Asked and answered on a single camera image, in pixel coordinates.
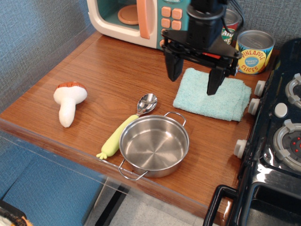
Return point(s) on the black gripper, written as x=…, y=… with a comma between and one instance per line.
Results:
x=202, y=43

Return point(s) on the silver steel pot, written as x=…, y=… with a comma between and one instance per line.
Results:
x=154, y=146

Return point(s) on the toy microwave teal and cream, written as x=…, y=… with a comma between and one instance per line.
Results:
x=139, y=22

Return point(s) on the light teal folded cloth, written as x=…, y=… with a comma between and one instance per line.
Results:
x=228, y=103

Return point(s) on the tomato sauce can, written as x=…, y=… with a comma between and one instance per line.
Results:
x=232, y=20

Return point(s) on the pineapple slices can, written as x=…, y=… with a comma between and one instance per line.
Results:
x=256, y=48

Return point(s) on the plush white brown mushroom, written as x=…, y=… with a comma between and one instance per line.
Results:
x=68, y=95

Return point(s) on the black toy stove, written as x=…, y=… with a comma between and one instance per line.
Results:
x=269, y=178

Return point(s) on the orange black object in corner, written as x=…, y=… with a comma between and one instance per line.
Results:
x=11, y=216

